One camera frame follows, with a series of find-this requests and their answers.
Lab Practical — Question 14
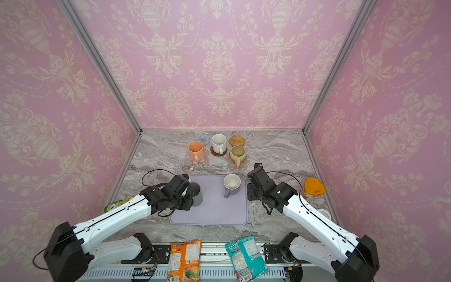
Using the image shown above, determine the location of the grey mug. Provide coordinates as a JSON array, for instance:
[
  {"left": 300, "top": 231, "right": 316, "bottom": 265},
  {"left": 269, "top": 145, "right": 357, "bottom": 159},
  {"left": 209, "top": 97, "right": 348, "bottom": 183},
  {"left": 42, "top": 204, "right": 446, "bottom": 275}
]
[{"left": 190, "top": 182, "right": 203, "bottom": 207}]

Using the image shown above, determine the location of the lavender mug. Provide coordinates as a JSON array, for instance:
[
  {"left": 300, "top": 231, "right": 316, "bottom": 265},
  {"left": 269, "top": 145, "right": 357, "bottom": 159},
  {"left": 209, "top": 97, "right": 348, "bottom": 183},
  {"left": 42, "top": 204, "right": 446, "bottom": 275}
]
[{"left": 223, "top": 174, "right": 241, "bottom": 199}]

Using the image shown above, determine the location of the pink flower silicone coaster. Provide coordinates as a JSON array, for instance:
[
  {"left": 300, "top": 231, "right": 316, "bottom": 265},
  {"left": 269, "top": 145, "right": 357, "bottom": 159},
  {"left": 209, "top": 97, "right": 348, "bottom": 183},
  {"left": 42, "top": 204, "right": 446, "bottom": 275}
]
[{"left": 225, "top": 156, "right": 250, "bottom": 172}]

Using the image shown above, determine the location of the beige yellow mug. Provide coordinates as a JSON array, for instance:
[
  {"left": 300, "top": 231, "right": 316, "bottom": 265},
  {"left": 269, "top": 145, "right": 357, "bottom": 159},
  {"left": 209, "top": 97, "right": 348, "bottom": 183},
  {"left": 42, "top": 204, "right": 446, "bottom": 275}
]
[{"left": 229, "top": 146, "right": 247, "bottom": 169}]

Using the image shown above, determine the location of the peach orange mug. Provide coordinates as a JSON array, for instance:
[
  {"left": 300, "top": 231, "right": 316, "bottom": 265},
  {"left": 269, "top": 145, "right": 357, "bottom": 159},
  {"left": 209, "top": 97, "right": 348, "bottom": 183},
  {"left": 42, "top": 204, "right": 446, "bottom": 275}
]
[{"left": 188, "top": 141, "right": 204, "bottom": 160}]

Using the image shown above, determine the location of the brown wooden round coaster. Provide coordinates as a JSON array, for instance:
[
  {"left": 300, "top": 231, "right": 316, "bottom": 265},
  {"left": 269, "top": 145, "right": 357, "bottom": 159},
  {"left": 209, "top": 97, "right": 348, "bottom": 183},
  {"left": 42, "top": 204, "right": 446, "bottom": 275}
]
[{"left": 210, "top": 145, "right": 228, "bottom": 157}]

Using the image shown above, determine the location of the white mug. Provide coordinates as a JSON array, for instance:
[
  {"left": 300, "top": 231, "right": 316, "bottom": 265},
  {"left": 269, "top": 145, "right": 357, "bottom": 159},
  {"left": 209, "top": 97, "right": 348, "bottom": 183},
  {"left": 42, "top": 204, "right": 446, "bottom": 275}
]
[{"left": 211, "top": 134, "right": 227, "bottom": 154}]

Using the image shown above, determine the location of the blue woven round coaster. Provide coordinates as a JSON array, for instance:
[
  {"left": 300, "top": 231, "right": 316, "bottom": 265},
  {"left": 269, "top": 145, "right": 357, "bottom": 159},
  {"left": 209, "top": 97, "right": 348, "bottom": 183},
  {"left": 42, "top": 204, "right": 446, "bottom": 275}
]
[{"left": 194, "top": 134, "right": 210, "bottom": 146}]

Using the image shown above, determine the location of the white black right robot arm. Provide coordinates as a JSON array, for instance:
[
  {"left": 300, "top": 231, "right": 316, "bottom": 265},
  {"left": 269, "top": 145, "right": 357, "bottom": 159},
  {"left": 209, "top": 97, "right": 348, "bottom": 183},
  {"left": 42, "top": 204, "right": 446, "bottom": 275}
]
[{"left": 247, "top": 180, "right": 380, "bottom": 282}]

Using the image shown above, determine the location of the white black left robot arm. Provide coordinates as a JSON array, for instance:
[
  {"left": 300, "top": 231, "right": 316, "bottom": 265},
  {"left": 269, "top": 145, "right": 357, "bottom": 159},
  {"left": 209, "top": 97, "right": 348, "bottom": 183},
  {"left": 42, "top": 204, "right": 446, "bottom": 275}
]
[{"left": 43, "top": 182, "right": 200, "bottom": 282}]

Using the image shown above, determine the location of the woven rattan round coaster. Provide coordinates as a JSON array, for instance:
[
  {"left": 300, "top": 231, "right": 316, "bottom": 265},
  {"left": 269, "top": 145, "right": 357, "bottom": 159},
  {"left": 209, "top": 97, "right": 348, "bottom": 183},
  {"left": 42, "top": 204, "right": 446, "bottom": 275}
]
[{"left": 229, "top": 135, "right": 246, "bottom": 147}]

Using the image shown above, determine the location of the lavender silicone tray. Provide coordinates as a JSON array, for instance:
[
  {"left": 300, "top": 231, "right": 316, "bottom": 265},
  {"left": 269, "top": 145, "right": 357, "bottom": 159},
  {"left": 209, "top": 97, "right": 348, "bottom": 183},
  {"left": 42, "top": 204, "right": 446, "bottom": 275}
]
[{"left": 170, "top": 175, "right": 248, "bottom": 226}]

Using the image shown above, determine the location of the orange snack bag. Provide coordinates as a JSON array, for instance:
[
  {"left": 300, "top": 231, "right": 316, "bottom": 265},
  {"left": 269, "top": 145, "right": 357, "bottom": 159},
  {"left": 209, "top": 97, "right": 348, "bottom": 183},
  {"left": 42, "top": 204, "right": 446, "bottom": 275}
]
[{"left": 167, "top": 240, "right": 202, "bottom": 282}]

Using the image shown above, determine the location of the green snack packet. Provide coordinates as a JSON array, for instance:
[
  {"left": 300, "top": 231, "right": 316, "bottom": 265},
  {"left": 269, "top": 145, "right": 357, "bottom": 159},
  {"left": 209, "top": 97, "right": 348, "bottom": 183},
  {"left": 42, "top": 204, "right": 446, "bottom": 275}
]
[{"left": 103, "top": 196, "right": 134, "bottom": 213}]

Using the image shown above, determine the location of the teal snack bag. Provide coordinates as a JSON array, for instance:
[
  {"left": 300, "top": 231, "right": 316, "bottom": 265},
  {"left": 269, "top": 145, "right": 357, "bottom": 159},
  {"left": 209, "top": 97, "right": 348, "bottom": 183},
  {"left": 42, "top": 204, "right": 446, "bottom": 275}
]
[{"left": 225, "top": 236, "right": 269, "bottom": 282}]

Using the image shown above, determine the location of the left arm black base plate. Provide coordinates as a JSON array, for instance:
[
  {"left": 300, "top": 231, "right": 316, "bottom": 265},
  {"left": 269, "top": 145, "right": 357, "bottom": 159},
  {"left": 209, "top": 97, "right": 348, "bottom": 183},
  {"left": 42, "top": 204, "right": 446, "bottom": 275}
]
[{"left": 121, "top": 244, "right": 170, "bottom": 265}]

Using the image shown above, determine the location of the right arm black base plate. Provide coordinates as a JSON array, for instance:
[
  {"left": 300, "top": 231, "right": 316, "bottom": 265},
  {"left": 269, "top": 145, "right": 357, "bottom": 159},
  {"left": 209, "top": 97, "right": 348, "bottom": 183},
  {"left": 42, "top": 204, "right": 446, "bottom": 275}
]
[{"left": 262, "top": 243, "right": 295, "bottom": 264}]

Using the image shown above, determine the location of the aluminium front rail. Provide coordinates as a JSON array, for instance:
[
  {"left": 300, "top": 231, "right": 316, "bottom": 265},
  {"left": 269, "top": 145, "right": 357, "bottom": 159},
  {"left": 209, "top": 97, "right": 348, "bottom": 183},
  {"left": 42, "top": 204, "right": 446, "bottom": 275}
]
[{"left": 79, "top": 239, "right": 317, "bottom": 269}]

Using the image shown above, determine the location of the aluminium frame post right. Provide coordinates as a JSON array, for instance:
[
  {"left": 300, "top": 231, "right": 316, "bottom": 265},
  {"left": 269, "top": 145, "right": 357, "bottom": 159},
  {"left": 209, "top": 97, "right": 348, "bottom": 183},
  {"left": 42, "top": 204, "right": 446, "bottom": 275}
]
[{"left": 303, "top": 0, "right": 377, "bottom": 136}]

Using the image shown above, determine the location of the aluminium frame post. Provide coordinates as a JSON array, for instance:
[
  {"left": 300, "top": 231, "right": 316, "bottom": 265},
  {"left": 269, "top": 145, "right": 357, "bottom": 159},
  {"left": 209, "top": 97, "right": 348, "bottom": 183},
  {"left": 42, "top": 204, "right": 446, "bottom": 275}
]
[
  {"left": 303, "top": 0, "right": 377, "bottom": 136},
  {"left": 57, "top": 0, "right": 142, "bottom": 136}
]

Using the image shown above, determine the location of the aluminium frame post left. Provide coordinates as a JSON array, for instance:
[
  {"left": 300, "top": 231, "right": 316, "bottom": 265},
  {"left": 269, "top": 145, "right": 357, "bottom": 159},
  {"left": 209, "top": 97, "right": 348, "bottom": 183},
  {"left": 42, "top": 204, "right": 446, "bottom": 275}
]
[{"left": 57, "top": 0, "right": 142, "bottom": 136}]

